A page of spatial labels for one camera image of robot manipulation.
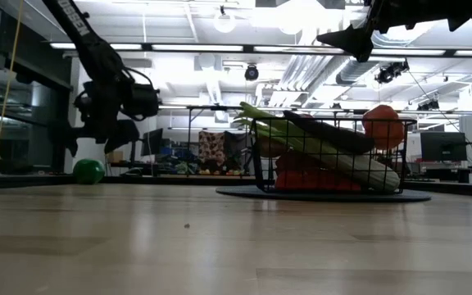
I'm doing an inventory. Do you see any black ceiling spotlight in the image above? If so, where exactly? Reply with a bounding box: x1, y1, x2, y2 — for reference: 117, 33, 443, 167
415, 99, 441, 111
374, 60, 411, 85
243, 64, 260, 82

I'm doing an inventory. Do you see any black wire basket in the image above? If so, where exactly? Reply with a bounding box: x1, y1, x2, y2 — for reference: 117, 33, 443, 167
246, 116, 417, 195

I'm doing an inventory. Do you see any person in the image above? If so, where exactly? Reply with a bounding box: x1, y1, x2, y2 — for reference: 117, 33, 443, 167
209, 149, 229, 175

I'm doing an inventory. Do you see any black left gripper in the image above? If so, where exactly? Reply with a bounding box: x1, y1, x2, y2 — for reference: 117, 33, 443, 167
49, 77, 141, 158

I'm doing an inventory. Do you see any purple eggplant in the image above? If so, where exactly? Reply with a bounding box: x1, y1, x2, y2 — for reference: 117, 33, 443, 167
283, 109, 376, 156

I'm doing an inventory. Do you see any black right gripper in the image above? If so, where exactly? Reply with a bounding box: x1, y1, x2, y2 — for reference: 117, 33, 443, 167
316, 0, 425, 63

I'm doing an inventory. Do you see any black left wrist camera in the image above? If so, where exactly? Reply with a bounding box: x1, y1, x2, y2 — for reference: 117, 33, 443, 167
125, 83, 161, 122

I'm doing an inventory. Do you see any patterned cloth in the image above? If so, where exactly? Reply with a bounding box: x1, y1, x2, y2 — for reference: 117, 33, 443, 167
197, 130, 225, 173

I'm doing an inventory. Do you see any dark cloth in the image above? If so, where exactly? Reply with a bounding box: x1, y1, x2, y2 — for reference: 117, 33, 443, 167
223, 131, 250, 173

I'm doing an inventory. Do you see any long red pepper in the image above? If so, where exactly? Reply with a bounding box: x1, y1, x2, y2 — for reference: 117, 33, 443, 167
275, 168, 362, 193

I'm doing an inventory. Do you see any round white ceiling lamp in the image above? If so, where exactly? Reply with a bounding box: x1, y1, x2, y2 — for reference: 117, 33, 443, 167
213, 10, 237, 34

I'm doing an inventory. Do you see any green lime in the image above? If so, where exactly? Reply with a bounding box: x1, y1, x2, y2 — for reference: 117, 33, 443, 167
72, 158, 107, 185

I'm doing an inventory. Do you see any round dark mat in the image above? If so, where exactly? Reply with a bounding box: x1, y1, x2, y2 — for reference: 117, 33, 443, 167
215, 184, 433, 203

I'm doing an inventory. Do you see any black computer monitor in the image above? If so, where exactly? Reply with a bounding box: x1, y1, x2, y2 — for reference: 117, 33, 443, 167
140, 128, 165, 157
420, 131, 468, 162

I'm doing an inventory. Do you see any silver ventilation duct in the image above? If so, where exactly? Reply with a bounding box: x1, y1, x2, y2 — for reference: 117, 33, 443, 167
336, 30, 429, 86

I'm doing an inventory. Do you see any pink dragon fruit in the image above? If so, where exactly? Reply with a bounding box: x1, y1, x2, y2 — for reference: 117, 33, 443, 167
275, 150, 323, 173

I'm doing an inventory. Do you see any orange fruit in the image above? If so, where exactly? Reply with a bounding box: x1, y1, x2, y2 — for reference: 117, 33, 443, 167
361, 105, 406, 152

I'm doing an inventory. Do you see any long ceiling light bar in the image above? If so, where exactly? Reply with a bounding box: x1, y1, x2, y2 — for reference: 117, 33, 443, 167
49, 40, 472, 58

